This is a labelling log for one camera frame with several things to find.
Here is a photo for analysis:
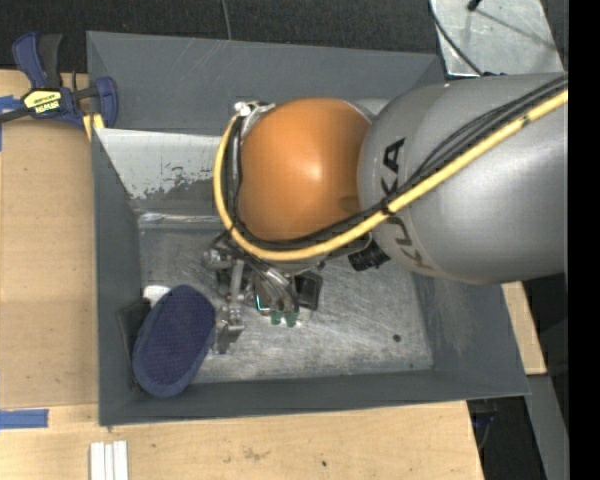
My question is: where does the dark blue oval pad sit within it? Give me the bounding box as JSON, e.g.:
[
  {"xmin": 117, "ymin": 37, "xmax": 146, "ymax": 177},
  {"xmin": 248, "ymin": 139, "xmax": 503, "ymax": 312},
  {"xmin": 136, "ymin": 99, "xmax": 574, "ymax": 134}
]
[{"xmin": 131, "ymin": 283, "xmax": 217, "ymax": 400}]

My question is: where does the small white thing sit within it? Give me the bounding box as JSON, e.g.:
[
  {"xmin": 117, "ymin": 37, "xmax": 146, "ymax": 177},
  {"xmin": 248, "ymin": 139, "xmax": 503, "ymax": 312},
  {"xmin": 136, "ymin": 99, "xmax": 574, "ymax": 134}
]
[{"xmin": 141, "ymin": 284, "xmax": 173, "ymax": 303}]

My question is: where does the grey metal bin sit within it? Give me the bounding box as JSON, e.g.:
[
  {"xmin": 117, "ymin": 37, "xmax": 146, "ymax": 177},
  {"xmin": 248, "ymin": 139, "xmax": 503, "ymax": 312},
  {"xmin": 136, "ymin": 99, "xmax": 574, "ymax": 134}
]
[{"xmin": 84, "ymin": 30, "xmax": 532, "ymax": 427}]

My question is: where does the black cylinder on white bracket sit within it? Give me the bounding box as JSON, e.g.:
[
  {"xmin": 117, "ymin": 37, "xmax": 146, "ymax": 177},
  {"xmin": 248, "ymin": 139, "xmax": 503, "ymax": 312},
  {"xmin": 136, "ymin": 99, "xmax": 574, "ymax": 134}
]
[{"xmin": 347, "ymin": 241, "xmax": 387, "ymax": 272}]

